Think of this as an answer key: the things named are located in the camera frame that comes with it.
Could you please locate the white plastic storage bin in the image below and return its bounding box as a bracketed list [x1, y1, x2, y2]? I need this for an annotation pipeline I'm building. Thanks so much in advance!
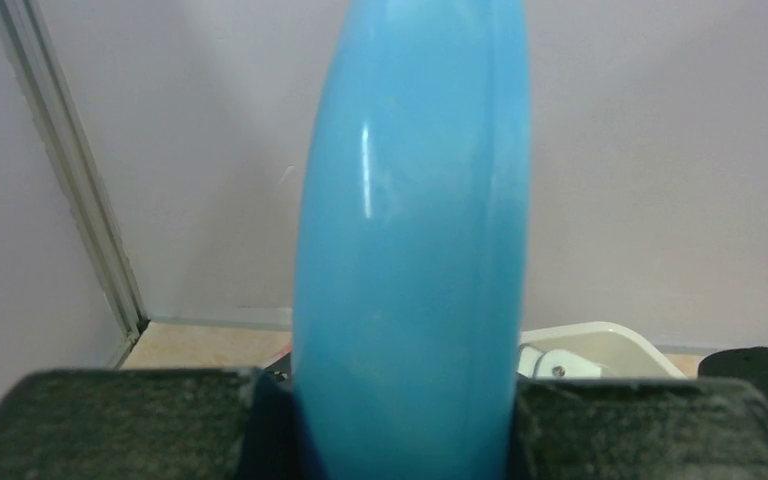
[517, 322, 686, 380]

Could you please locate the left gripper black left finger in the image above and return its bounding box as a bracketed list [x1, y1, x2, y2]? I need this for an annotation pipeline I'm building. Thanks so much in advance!
[0, 368, 303, 479]

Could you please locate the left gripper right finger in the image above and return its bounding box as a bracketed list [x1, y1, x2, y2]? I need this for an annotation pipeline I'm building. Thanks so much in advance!
[506, 379, 768, 479]

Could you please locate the blue plastic bin lid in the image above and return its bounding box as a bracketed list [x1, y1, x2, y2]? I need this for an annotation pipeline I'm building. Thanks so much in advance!
[292, 1, 531, 479]

